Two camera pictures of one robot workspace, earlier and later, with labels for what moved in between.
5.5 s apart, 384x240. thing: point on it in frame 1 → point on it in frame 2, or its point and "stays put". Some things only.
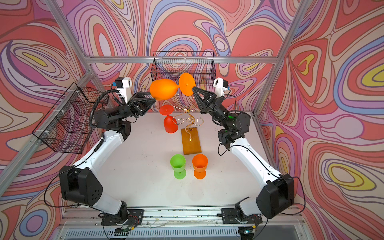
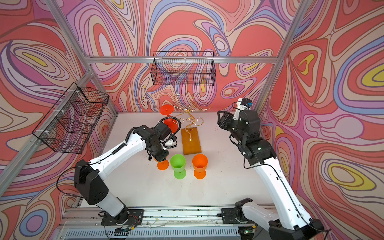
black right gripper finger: (199, 101) → (222, 119)
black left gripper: (131, 111) → (163, 157)
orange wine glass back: (200, 162) stays put
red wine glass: (170, 127) stays put
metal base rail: (86, 224) stays put
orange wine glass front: (164, 89) → (163, 165)
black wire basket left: (67, 127) stays put
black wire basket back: (171, 65) stays put
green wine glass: (178, 163) stays put
